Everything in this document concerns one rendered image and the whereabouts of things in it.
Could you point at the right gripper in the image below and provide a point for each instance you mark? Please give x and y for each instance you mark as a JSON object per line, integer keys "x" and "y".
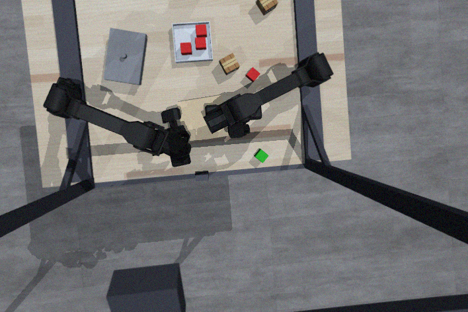
{"x": 211, "y": 108}

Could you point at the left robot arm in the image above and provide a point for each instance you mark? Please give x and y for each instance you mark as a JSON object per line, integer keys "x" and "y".
{"x": 66, "y": 102}

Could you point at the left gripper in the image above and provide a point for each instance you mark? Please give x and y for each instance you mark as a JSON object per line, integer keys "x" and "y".
{"x": 171, "y": 115}

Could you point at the brown cardboard box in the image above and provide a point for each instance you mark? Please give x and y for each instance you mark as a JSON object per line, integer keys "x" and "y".
{"x": 229, "y": 64}
{"x": 266, "y": 6}

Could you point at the red block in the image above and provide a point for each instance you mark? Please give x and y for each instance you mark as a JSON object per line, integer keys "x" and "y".
{"x": 252, "y": 74}
{"x": 186, "y": 48}
{"x": 201, "y": 30}
{"x": 200, "y": 43}

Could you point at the green block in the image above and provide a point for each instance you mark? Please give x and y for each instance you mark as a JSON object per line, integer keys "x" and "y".
{"x": 261, "y": 155}

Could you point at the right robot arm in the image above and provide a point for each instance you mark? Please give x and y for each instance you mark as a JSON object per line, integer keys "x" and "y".
{"x": 311, "y": 71}

